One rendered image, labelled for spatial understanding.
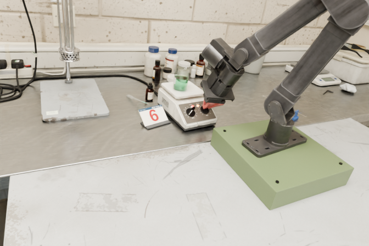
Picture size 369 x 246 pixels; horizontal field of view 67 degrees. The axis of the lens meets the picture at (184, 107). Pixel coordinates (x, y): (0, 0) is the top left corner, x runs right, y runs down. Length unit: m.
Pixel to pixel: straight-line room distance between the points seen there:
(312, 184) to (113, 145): 0.52
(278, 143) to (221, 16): 0.91
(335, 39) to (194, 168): 0.44
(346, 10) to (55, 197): 0.70
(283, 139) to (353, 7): 0.35
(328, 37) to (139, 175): 0.53
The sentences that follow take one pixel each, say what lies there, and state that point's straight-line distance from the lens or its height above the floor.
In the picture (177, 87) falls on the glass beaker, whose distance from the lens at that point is 0.93.
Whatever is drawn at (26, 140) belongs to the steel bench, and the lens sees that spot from 0.86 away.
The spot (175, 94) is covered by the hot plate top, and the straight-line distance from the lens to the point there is 0.92.
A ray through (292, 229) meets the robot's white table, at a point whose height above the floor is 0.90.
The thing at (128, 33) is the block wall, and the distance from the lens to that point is 1.35.
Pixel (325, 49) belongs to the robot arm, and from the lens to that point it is 0.70.
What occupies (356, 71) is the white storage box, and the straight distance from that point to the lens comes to 1.80.
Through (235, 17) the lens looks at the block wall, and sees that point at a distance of 1.59.
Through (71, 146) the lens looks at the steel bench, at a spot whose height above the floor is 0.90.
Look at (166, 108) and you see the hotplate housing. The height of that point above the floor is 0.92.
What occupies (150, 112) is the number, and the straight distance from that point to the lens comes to 0.91.
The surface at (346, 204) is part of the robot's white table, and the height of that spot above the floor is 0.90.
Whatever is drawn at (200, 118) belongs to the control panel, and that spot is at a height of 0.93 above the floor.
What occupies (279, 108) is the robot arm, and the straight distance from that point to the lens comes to 0.73.
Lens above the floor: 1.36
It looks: 27 degrees down
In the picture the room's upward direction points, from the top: 8 degrees clockwise
